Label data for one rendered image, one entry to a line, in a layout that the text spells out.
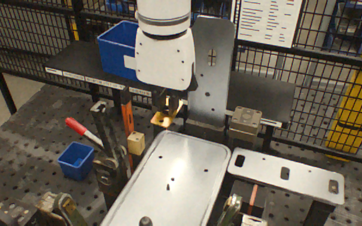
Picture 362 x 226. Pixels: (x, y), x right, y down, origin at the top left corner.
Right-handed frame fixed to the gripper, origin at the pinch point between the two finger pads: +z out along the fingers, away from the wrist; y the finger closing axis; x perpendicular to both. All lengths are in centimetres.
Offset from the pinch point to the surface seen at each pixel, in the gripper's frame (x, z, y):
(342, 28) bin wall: 181, 57, 49
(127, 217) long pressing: -11.4, 27.3, -5.9
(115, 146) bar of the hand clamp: 0.8, 18.6, -14.7
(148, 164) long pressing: 5.0, 27.3, -8.3
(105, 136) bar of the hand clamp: -2.0, 12.7, -14.8
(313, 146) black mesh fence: 55, 52, 37
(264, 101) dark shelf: 39.9, 24.6, 15.8
